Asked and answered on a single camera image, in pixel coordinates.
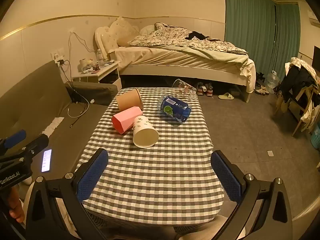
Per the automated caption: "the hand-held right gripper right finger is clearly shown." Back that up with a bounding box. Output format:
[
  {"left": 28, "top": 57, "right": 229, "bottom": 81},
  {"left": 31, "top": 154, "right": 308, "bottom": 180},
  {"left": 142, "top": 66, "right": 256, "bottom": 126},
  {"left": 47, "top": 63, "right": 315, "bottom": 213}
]
[{"left": 210, "top": 150, "right": 297, "bottom": 240}]

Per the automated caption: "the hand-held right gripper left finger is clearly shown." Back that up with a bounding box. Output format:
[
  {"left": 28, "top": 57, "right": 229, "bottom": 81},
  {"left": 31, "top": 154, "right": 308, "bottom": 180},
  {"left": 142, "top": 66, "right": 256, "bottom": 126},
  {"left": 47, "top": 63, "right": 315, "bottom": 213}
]
[{"left": 25, "top": 148, "right": 109, "bottom": 240}]

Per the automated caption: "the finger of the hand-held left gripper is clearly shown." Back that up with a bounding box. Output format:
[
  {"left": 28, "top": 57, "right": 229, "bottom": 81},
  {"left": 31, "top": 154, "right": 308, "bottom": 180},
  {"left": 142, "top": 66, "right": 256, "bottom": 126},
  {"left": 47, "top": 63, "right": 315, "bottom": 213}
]
[
  {"left": 0, "top": 133, "right": 50, "bottom": 163},
  {"left": 0, "top": 129, "right": 27, "bottom": 153}
]

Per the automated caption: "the pink plastic cup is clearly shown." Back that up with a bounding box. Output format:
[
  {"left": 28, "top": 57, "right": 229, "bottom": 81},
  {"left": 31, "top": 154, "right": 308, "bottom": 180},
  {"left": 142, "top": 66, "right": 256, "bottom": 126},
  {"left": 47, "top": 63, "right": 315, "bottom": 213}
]
[{"left": 112, "top": 106, "right": 143, "bottom": 135}]

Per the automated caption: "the white patterned paper cup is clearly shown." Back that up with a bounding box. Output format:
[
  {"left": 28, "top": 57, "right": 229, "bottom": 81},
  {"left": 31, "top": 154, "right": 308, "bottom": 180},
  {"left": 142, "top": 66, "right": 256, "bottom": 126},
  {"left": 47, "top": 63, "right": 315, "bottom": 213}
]
[{"left": 132, "top": 115, "right": 160, "bottom": 149}]

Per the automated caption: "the brown paper cup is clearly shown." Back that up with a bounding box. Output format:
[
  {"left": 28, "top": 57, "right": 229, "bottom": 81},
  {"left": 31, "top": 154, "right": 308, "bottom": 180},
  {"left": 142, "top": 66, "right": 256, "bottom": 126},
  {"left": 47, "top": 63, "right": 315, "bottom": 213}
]
[{"left": 116, "top": 88, "right": 144, "bottom": 112}]

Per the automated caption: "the blue label plastic cup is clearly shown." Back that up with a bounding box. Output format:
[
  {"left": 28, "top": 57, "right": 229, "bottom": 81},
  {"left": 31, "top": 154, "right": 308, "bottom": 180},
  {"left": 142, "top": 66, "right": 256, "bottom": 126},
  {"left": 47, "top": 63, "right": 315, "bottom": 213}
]
[{"left": 157, "top": 94, "right": 192, "bottom": 123}]

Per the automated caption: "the clear glass cup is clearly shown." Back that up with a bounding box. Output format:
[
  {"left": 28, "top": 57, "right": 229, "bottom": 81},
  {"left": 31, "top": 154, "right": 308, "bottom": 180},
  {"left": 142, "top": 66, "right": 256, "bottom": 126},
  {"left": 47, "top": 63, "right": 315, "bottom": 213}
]
[{"left": 172, "top": 79, "right": 198, "bottom": 98}]

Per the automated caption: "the person's left hand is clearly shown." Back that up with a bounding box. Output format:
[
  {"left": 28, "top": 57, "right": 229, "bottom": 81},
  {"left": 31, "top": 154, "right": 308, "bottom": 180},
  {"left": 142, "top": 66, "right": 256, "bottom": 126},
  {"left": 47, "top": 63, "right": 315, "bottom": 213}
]
[{"left": 6, "top": 187, "right": 26, "bottom": 228}]

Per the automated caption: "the smartphone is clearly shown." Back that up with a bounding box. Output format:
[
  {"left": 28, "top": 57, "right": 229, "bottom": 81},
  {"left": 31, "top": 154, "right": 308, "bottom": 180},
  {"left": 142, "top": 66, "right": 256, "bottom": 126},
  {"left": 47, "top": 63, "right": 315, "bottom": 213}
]
[{"left": 41, "top": 149, "right": 53, "bottom": 173}]

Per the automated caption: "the white tissue paper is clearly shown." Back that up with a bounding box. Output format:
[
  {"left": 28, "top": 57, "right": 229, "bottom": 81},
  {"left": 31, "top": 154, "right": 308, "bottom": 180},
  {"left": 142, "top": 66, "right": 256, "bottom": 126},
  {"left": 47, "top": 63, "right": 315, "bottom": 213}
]
[{"left": 42, "top": 117, "right": 65, "bottom": 136}]

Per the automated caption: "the grey sofa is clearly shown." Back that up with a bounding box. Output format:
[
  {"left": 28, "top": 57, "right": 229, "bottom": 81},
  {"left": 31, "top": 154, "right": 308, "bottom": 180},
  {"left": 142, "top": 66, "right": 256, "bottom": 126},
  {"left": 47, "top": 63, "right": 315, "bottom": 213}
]
[{"left": 0, "top": 60, "right": 118, "bottom": 188}]

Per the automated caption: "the grey checkered tablecloth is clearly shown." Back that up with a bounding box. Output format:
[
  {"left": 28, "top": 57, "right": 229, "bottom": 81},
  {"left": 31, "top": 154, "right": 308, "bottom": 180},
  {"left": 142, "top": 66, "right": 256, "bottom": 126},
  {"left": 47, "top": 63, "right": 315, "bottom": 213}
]
[{"left": 75, "top": 87, "right": 225, "bottom": 226}]

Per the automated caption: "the pair of light shoes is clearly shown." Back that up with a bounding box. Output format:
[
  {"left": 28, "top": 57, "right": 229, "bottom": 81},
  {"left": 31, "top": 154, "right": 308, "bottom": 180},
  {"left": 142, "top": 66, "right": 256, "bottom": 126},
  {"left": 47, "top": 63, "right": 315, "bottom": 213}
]
[{"left": 255, "top": 85, "right": 270, "bottom": 96}]

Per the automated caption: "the teal laundry basket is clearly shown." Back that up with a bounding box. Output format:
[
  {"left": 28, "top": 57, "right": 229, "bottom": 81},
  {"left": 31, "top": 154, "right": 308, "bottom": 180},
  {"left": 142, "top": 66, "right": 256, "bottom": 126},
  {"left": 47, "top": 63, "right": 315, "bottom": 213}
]
[{"left": 310, "top": 123, "right": 320, "bottom": 152}]

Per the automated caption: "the white nightstand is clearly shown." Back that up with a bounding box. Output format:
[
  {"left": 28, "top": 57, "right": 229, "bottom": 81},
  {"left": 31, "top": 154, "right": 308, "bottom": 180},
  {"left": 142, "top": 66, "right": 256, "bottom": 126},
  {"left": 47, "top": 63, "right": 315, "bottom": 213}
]
[{"left": 72, "top": 60, "right": 122, "bottom": 90}]

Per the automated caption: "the large water jug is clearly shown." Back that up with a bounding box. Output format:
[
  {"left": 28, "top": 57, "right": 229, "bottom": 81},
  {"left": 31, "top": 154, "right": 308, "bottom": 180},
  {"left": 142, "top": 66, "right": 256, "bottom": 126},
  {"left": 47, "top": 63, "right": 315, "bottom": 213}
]
[{"left": 264, "top": 70, "right": 280, "bottom": 91}]

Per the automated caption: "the wooden chair with clothes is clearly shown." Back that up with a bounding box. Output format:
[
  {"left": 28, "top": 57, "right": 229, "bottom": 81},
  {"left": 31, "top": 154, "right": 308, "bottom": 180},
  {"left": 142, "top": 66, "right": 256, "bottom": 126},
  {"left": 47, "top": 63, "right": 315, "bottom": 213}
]
[{"left": 278, "top": 57, "right": 320, "bottom": 128}]

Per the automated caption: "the white bed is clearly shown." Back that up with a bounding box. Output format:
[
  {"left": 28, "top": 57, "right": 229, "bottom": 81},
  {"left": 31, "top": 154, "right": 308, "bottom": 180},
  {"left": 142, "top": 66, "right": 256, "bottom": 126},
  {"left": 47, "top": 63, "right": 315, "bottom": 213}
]
[{"left": 94, "top": 17, "right": 256, "bottom": 103}]

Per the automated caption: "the cream padded headboard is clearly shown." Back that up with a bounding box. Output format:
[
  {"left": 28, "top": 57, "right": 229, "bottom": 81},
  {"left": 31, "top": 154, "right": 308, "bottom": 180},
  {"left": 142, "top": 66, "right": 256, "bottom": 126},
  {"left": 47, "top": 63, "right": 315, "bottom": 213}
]
[{"left": 95, "top": 17, "right": 140, "bottom": 53}]

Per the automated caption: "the black clothing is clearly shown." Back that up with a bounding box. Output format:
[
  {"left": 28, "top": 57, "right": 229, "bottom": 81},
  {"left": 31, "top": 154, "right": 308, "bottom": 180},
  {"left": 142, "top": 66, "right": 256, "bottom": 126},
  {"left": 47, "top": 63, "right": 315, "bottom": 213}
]
[{"left": 185, "top": 31, "right": 222, "bottom": 42}]

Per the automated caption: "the black television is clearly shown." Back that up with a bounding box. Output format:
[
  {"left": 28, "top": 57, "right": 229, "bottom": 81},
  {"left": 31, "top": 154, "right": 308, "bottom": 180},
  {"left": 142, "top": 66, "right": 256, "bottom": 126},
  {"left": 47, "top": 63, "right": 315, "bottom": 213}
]
[{"left": 312, "top": 45, "right": 320, "bottom": 73}]

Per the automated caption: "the floral blanket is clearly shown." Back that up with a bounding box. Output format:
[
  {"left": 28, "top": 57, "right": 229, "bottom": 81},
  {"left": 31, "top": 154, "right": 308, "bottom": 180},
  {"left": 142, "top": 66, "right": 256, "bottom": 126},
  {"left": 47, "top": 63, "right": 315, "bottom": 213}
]
[{"left": 128, "top": 22, "right": 249, "bottom": 55}]

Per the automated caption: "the green curtain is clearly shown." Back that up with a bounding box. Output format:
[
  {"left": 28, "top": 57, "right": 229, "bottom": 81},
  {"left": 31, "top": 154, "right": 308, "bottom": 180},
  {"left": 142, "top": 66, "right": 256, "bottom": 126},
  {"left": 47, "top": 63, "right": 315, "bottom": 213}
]
[
  {"left": 224, "top": 0, "right": 277, "bottom": 57},
  {"left": 272, "top": 2, "right": 301, "bottom": 87}
]

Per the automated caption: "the white pillow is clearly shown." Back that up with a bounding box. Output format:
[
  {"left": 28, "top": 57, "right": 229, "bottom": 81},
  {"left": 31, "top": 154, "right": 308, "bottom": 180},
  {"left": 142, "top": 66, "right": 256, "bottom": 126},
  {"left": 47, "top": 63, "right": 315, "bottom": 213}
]
[{"left": 139, "top": 25, "right": 158, "bottom": 36}]

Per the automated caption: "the white air conditioner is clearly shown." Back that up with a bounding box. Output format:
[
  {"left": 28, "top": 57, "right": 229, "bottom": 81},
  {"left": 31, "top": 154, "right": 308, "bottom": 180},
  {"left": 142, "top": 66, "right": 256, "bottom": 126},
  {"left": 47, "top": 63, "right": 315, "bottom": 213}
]
[{"left": 307, "top": 9, "right": 320, "bottom": 26}]

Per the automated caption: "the white charging cable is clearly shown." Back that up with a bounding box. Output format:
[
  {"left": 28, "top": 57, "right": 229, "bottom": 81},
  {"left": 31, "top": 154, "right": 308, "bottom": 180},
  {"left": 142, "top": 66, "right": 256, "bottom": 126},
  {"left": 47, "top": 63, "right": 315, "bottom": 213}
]
[{"left": 67, "top": 102, "right": 90, "bottom": 118}]

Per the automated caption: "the black power cable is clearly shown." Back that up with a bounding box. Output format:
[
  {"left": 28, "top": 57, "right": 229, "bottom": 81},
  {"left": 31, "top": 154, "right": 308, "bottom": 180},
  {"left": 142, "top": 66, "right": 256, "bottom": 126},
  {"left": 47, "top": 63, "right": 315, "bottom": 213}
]
[{"left": 58, "top": 59, "right": 90, "bottom": 128}]

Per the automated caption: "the wall power socket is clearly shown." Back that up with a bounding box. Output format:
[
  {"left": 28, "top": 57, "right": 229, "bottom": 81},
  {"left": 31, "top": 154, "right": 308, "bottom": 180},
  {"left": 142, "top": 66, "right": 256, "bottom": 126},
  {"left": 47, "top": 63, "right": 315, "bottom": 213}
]
[{"left": 51, "top": 47, "right": 66, "bottom": 66}]

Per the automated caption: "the white wall cable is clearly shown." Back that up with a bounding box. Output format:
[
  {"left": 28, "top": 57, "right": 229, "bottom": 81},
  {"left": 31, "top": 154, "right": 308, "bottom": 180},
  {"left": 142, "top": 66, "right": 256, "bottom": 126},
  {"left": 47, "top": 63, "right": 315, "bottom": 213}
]
[{"left": 68, "top": 30, "right": 98, "bottom": 53}]

